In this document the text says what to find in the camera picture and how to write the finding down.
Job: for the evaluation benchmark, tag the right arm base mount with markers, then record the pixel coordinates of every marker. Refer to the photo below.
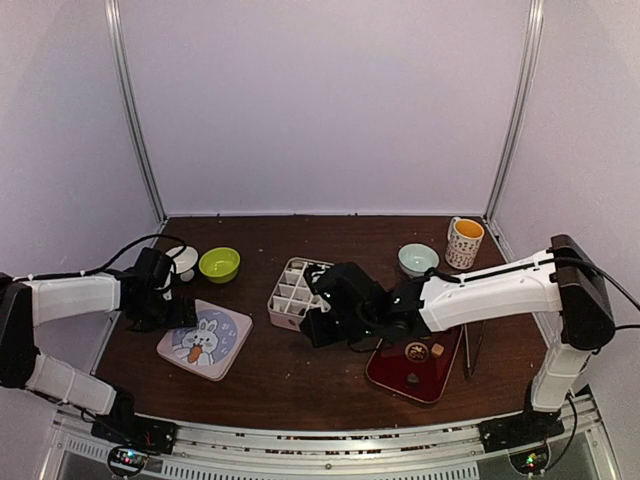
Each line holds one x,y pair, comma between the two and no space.
525,439

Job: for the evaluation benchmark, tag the pink compartment tin box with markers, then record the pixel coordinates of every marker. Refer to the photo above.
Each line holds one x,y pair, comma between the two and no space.
291,298

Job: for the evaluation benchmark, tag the pale blue ceramic bowl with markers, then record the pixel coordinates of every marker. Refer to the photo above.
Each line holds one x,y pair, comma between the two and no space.
415,259

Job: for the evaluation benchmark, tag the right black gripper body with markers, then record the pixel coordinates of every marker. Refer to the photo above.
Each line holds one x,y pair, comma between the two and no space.
352,326

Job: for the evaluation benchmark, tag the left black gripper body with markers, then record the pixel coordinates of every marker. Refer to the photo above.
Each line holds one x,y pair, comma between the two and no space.
158,314

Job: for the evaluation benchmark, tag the black white small bowl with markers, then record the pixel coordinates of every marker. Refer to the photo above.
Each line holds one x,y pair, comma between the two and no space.
185,260

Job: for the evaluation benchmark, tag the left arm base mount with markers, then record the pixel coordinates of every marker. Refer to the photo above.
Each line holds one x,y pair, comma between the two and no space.
135,442

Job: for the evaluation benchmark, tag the metal tongs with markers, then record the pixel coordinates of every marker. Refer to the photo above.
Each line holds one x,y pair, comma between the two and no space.
474,334

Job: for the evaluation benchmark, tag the dark red chocolate tray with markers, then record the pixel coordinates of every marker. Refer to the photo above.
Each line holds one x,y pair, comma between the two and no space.
419,368

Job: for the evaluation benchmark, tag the floral mug orange inside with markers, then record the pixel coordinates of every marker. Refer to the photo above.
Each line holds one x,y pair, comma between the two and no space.
464,238

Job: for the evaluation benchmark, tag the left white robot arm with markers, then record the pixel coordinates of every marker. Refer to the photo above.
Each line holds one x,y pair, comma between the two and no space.
30,302

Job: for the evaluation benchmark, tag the bunny picture tin lid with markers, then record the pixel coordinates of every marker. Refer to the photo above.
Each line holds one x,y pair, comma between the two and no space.
210,347

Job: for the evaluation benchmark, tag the lime green bowl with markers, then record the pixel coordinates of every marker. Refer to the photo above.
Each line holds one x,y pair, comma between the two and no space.
220,265

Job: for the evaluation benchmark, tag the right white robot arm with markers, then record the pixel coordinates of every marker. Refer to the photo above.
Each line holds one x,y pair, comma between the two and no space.
560,279

